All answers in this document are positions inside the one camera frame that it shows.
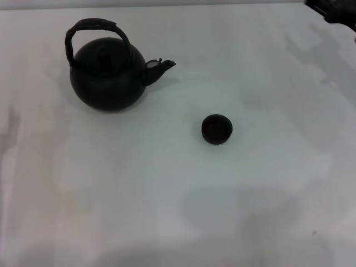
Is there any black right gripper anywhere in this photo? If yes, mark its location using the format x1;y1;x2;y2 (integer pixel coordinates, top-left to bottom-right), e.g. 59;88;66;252
304;0;356;25

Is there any small dark teacup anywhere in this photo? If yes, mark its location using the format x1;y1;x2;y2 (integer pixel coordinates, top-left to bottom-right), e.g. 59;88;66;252
201;113;234;146

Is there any black round teapot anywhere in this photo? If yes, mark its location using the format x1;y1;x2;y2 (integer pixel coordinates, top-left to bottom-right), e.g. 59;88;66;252
65;17;176;112

